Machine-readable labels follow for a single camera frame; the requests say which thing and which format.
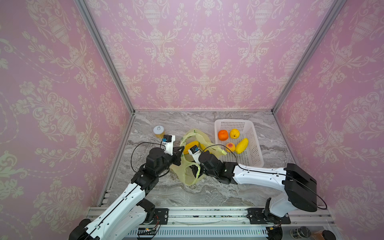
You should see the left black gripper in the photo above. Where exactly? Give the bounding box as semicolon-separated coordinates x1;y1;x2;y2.
155;145;186;178

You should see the yellow-green plastic bag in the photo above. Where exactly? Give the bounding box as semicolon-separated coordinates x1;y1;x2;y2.
170;129;227;186

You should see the yellow banana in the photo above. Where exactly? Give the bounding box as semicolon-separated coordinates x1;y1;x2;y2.
183;141;200;155

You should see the peach fruit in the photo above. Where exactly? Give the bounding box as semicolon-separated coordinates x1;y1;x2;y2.
226;143;236;153

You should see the orange fruit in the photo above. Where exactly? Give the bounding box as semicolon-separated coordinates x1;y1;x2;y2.
218;130;229;141

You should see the yellow lemon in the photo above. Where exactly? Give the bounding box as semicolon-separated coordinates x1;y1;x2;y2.
230;129;240;139
235;138;249;155

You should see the white plastic basket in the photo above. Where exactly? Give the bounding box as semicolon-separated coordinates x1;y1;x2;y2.
215;119;264;168

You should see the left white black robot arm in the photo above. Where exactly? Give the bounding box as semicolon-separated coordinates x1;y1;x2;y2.
69;147;185;240

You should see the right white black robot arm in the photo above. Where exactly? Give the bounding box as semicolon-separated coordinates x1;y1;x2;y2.
188;147;318;218

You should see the glass jar metal lid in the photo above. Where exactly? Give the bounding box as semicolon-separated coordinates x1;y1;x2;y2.
290;226;312;240

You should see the dark round lid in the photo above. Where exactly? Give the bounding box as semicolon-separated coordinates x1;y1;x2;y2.
321;230;336;240

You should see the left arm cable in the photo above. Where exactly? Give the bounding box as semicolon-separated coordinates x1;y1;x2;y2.
130;141;171;178

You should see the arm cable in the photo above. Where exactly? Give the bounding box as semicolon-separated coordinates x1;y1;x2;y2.
130;141;171;178
199;144;328;211

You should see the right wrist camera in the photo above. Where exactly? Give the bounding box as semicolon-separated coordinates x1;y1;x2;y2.
189;146;202;165

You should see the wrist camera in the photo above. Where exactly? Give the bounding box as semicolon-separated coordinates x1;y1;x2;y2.
162;135;176;156
189;146;202;165

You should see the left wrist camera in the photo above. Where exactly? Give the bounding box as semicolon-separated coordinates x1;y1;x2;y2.
162;135;176;156

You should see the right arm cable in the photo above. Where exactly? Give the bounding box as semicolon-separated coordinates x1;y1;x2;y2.
199;144;328;211

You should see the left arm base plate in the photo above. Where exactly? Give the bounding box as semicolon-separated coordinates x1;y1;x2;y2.
137;199;169;225

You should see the aluminium mounting rail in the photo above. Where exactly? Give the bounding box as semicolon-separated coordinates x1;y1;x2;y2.
78;205;341;240

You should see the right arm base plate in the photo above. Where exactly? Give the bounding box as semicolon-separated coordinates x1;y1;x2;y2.
246;198;291;226

